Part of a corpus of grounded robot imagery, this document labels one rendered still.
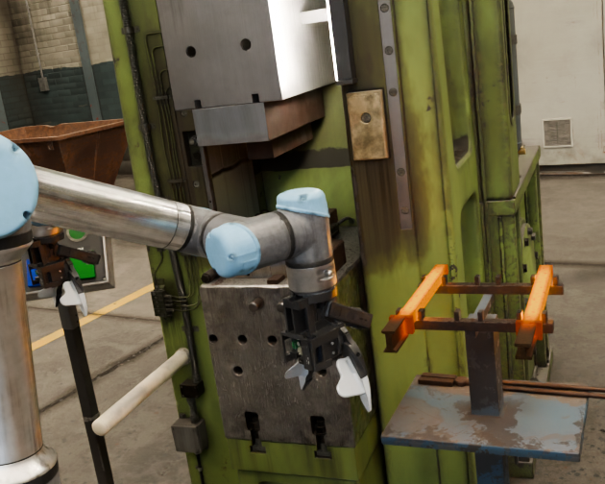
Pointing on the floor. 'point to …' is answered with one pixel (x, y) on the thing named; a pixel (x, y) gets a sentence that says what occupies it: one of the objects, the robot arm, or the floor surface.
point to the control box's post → (84, 390)
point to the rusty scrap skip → (75, 147)
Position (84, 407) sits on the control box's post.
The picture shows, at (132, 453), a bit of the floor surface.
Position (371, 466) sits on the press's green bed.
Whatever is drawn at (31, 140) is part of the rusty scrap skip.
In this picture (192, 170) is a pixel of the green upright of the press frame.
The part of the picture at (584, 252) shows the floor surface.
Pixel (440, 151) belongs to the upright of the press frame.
